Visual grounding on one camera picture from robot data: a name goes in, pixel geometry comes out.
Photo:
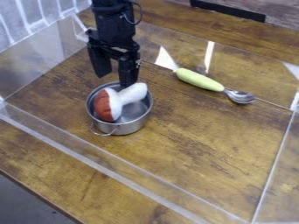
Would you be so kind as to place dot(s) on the red and white plush mushroom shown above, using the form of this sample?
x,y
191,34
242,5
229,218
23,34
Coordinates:
x,y
110,101

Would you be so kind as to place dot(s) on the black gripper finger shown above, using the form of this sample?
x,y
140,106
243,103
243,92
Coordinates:
x,y
128,71
100,61

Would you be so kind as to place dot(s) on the small silver metal pot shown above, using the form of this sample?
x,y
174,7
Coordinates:
x,y
134,115

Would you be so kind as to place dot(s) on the black bar at back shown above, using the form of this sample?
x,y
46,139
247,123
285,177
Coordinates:
x,y
229,10

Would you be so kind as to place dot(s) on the clear acrylic enclosure wall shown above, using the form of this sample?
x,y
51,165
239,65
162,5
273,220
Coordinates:
x,y
211,162

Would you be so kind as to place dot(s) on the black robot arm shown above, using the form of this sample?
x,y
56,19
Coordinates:
x,y
114,5

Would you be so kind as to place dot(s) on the green handled metal spoon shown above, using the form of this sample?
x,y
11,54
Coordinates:
x,y
202,81

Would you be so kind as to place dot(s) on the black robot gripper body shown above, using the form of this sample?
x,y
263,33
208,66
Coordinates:
x,y
111,39

